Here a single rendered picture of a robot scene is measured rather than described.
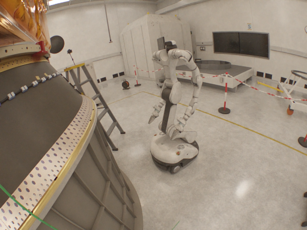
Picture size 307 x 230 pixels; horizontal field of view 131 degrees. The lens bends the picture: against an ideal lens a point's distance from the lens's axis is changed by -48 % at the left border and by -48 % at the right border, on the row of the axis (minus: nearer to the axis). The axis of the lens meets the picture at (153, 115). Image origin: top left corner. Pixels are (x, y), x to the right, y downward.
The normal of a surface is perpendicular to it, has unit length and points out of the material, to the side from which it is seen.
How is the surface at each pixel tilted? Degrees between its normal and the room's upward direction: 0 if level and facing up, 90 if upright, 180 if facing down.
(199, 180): 0
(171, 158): 58
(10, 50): 90
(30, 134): 62
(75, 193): 90
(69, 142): 43
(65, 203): 90
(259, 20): 90
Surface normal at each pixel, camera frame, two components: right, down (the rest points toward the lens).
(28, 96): 0.81, -0.53
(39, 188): 0.56, -0.65
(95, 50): 0.59, 0.30
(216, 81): -0.80, 0.38
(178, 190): -0.14, -0.87
